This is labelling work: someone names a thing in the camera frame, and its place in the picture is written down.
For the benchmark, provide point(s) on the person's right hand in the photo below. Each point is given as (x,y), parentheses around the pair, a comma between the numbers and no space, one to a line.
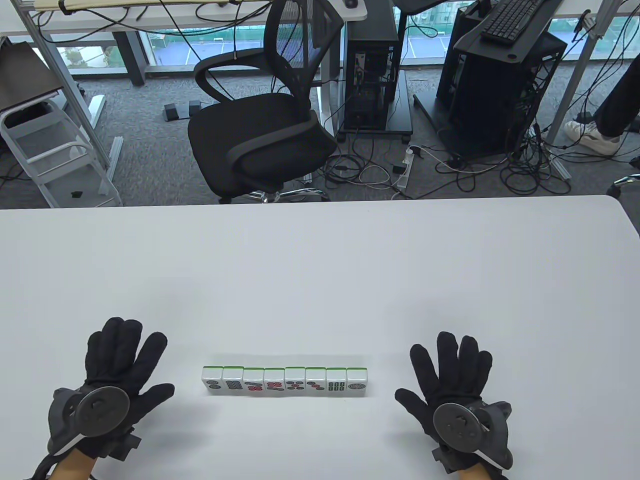
(452,375)

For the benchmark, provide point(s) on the person's left hand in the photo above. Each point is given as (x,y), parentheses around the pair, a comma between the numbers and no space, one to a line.
(120,350)

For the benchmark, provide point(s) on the set of green mahjong tiles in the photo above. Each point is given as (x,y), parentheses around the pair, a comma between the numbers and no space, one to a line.
(275,385)

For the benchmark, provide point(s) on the person's right forearm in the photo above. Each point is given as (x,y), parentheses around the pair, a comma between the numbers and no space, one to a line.
(475,474)

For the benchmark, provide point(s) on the person's left forearm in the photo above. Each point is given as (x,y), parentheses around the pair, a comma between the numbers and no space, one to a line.
(75,470)

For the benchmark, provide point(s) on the grey round hand controller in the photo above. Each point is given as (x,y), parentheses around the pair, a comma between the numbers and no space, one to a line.
(102,412)
(455,425)

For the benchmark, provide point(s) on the white step stool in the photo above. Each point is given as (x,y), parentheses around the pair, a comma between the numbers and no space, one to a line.
(55,187)

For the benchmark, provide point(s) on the white power strip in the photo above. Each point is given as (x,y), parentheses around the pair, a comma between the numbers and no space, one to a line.
(404,172)

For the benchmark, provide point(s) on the grey foot pedal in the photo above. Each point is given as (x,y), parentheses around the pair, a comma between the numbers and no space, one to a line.
(194,106)
(171,111)

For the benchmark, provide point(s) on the chrome chair base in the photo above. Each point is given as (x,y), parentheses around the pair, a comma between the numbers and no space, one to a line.
(625,181)

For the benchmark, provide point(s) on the black rolling tower base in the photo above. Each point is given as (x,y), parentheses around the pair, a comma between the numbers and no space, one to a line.
(400,120)

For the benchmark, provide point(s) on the black mesh office chair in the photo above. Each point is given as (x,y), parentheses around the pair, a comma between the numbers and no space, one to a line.
(260,130)

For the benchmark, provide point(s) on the dark brown board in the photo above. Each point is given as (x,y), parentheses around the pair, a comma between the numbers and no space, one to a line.
(25,75)

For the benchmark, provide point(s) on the black computer stand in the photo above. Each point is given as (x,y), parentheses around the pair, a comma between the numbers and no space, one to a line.
(475,50)

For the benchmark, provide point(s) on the black keyboard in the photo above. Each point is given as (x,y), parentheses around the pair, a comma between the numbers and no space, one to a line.
(510,22)

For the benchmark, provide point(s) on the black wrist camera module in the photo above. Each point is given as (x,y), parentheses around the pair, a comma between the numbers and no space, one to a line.
(445,457)
(122,447)

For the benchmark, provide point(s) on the aluminium frame post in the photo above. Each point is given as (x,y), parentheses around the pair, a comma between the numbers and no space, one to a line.
(577,75)
(69,92)

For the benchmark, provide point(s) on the black open-frame computer tower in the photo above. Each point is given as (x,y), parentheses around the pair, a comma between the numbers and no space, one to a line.
(490,100)

